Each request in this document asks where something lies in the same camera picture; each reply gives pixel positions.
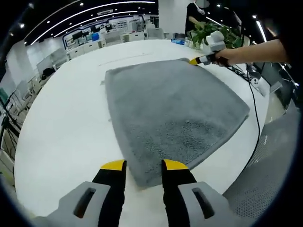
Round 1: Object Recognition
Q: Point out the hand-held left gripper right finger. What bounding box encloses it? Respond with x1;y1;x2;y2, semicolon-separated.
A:
161;158;240;227

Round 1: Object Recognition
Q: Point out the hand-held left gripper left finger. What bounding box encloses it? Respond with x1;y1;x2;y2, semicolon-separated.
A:
34;159;127;227

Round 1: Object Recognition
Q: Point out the grey towel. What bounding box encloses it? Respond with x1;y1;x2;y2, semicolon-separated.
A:
104;57;251;189

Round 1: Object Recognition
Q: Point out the person's right hand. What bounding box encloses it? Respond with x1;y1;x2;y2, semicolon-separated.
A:
213;50;234;67

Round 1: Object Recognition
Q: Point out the green potted plant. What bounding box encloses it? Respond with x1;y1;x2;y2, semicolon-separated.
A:
189;21;242;50

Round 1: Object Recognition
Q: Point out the blue flat packet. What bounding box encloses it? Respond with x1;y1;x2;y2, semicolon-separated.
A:
170;37;190;46

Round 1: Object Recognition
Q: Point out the white controller with buttons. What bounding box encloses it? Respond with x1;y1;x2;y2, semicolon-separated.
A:
250;76;267;96

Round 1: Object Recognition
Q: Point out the grey mesh chair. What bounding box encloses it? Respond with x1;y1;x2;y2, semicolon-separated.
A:
223;113;299;219

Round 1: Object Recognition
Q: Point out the white table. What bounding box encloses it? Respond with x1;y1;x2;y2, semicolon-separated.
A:
13;39;271;217

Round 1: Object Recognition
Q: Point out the black tripod stand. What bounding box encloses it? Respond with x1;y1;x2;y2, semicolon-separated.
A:
0;98;21;156

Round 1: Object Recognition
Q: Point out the black bag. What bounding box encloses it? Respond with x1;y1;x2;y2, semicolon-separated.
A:
41;68;55;80

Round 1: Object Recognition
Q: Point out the black coiled cable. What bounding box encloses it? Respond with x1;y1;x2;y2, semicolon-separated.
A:
226;63;261;153

